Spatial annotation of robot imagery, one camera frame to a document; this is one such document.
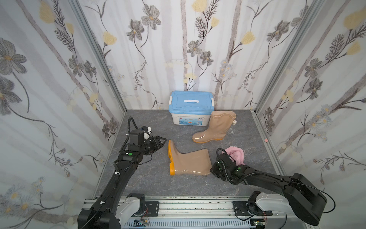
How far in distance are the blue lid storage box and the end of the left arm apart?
325mm

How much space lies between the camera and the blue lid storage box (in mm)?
999

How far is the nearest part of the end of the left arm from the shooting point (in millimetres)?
668
